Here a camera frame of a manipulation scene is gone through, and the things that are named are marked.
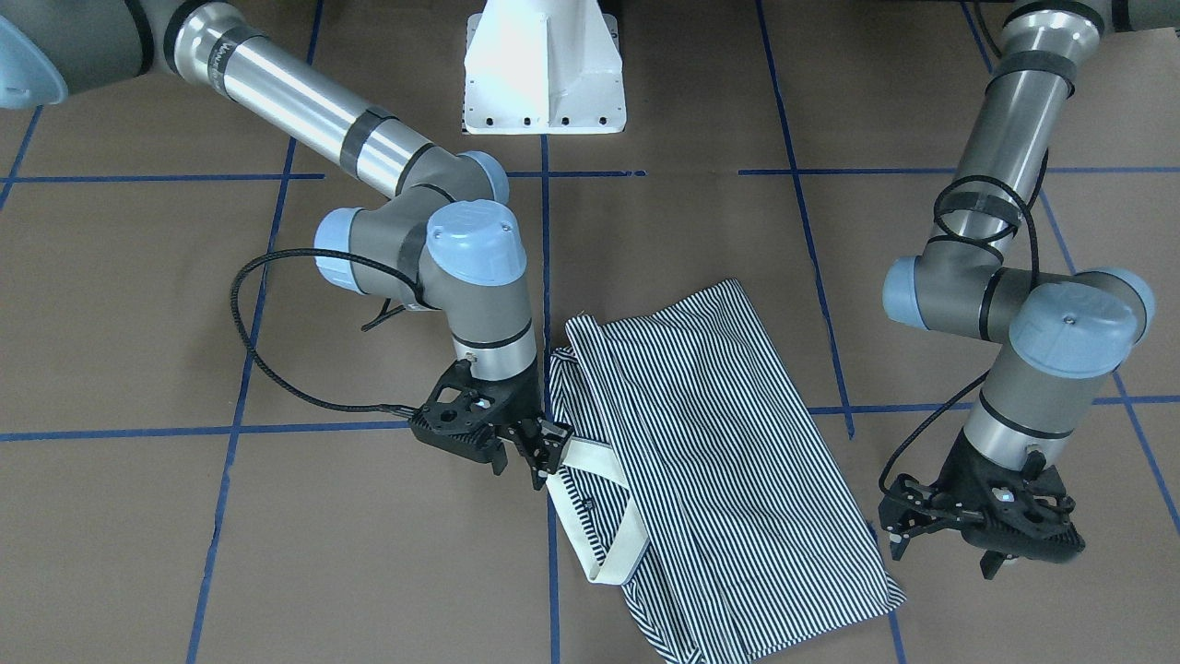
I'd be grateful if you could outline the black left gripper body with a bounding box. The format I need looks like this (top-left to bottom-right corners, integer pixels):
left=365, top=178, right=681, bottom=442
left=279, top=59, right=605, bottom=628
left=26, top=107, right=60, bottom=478
left=933, top=433, right=1086, bottom=563

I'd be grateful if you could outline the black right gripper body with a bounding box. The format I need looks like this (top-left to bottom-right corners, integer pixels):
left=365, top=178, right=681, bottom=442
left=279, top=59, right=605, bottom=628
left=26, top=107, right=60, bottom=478
left=409, top=359, right=543, bottom=462

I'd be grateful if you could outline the striped polo shirt white collar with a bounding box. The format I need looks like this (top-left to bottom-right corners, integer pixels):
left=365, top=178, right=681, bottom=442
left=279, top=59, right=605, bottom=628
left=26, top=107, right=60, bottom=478
left=544, top=280, right=906, bottom=664

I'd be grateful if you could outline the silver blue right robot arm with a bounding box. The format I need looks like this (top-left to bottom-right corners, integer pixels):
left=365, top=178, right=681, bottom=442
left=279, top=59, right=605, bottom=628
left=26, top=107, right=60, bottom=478
left=4, top=1, right=572, bottom=489

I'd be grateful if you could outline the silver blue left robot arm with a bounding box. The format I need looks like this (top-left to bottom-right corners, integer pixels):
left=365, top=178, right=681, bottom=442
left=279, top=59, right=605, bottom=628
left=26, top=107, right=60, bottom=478
left=879, top=1, right=1176, bottom=579

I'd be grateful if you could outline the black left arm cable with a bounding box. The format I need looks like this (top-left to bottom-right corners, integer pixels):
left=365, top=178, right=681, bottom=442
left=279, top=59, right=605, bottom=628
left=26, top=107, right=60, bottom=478
left=878, top=147, right=1053, bottom=494

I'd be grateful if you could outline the white pedestal base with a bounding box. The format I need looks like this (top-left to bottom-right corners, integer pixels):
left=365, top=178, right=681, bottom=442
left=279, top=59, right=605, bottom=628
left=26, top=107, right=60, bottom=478
left=461, top=1, right=628, bottom=136

